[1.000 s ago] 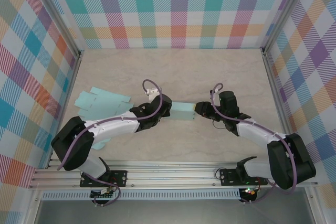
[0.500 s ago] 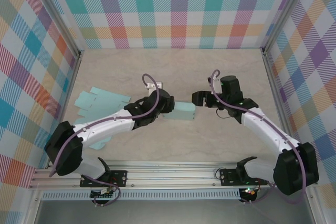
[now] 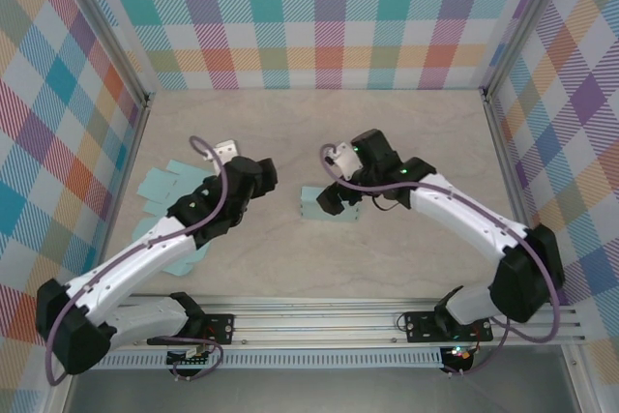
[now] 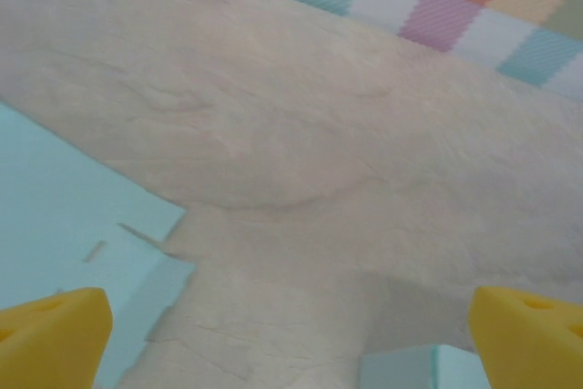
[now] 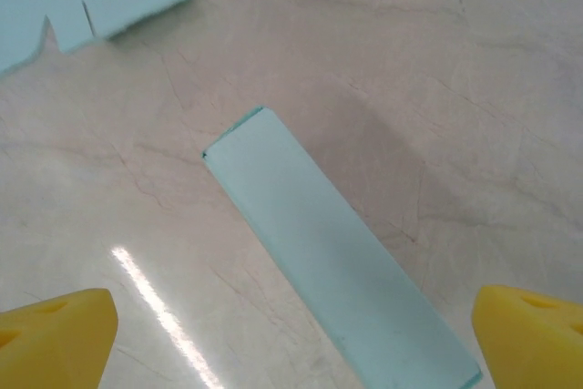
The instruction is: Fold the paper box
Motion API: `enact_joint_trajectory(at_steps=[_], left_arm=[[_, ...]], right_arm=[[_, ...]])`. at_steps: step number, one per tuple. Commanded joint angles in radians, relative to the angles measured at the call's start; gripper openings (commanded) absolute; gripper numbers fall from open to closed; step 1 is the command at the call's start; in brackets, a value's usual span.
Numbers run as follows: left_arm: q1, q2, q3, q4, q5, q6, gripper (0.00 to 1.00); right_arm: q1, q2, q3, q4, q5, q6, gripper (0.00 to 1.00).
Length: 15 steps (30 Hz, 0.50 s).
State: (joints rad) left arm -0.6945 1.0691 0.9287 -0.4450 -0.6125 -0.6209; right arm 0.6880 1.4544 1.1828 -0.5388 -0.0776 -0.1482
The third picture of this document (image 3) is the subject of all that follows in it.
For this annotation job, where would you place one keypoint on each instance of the teal paper box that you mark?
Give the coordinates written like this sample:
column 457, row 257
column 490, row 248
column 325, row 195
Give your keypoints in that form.
column 312, row 210
column 159, row 185

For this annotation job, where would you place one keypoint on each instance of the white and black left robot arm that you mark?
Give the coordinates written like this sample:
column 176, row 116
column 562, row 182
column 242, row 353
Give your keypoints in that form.
column 135, row 258

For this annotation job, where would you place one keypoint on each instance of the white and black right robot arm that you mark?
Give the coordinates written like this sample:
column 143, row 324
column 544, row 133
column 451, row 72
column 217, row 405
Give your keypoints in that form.
column 464, row 219

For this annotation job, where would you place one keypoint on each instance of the small black circuit board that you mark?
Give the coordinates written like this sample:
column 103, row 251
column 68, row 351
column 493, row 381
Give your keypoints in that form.
column 186, row 361

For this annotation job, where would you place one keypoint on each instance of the small circuit board with LED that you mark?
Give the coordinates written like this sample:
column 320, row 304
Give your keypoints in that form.
column 459, row 354

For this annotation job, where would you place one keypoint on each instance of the grey metal bottom panel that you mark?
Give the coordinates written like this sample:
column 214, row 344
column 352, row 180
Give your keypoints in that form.
column 314, row 391

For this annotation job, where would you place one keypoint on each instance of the aluminium side rail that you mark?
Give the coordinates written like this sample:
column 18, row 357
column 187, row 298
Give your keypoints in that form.
column 508, row 166
column 128, row 166

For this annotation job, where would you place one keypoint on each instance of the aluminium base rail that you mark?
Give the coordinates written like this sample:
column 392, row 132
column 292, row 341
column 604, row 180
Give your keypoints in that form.
column 314, row 323

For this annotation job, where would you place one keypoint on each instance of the aluminium frame post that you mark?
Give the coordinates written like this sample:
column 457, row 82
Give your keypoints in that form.
column 106, row 31
column 524, row 21

